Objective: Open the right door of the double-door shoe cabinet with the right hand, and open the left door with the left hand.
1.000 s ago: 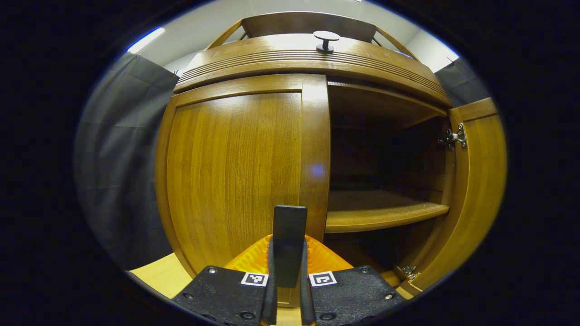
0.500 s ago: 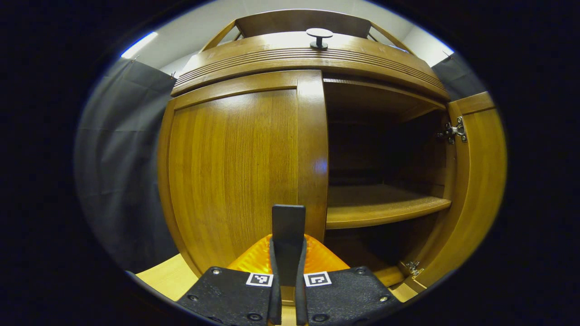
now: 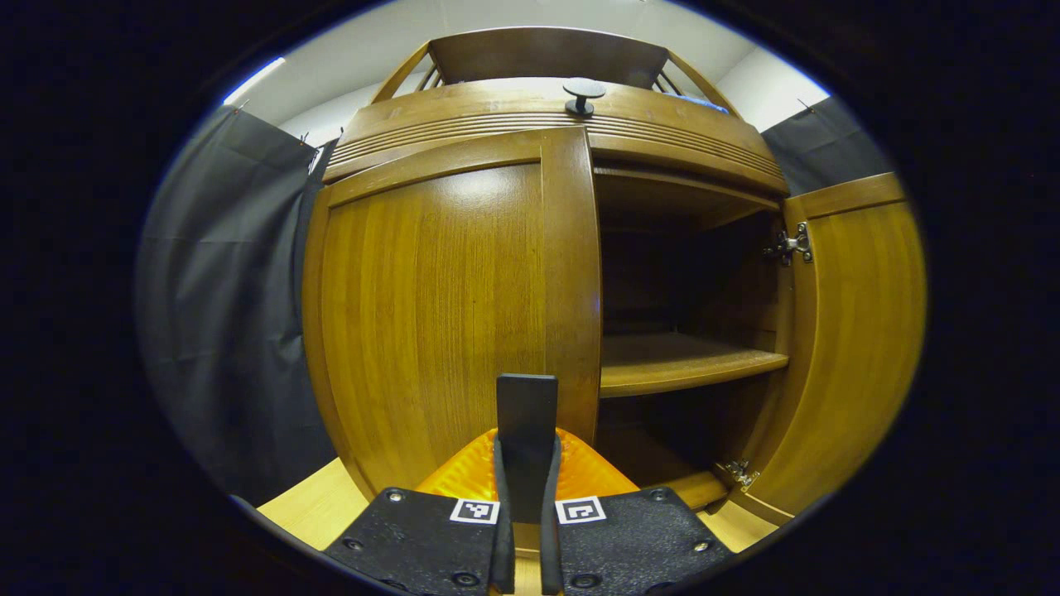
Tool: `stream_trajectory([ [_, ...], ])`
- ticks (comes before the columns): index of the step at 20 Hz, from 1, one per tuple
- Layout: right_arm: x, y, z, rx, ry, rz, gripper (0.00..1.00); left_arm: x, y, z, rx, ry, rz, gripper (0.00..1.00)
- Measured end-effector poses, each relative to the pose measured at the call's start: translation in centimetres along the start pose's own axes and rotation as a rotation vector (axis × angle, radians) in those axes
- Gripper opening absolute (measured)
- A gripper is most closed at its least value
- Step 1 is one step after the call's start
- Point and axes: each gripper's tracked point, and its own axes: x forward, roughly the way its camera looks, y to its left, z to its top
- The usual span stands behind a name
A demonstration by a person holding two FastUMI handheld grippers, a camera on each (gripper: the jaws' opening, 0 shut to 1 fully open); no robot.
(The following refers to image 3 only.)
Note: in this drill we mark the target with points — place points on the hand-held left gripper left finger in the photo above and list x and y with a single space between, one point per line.
503 555

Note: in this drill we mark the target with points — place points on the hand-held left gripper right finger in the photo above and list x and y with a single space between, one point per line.
549 555

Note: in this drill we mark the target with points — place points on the wooden cabinet door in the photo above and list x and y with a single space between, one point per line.
853 348
431 314

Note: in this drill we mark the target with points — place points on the wooden double-door shoe cabinet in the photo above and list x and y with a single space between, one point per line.
546 54

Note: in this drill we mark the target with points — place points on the metal door hinge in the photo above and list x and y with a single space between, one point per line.
739 474
791 245

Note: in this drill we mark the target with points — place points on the wooden inner shelf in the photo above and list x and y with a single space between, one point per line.
679 364

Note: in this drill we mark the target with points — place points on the black backdrop cloth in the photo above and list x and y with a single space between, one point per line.
215 290

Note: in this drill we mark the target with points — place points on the wooden ribbed drawer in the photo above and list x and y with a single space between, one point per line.
497 108

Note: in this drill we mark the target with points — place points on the round black drawer knob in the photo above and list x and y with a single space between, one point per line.
584 89

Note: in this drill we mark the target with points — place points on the folded blue towel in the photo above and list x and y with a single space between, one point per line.
700 102

